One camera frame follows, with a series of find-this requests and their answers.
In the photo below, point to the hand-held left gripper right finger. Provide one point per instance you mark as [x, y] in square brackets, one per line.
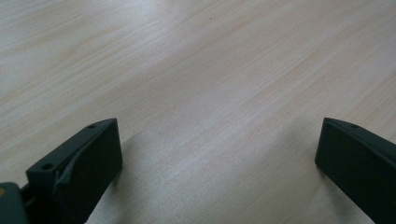
[358, 168]

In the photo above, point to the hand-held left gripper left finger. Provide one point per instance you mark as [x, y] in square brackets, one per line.
[84, 174]

